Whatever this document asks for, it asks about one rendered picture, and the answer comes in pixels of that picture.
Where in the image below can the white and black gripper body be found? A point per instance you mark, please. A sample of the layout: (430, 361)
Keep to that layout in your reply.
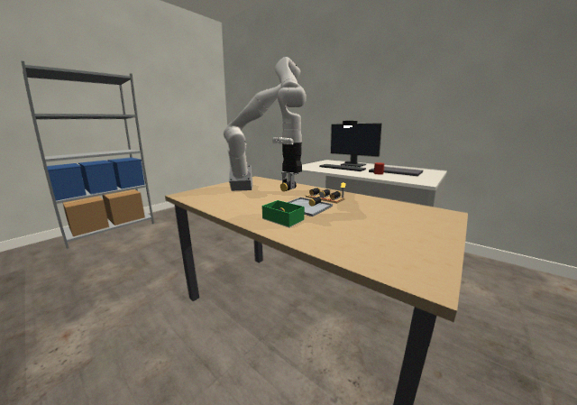
(291, 150)

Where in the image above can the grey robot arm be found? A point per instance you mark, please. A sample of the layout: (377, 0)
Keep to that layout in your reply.
(289, 94)

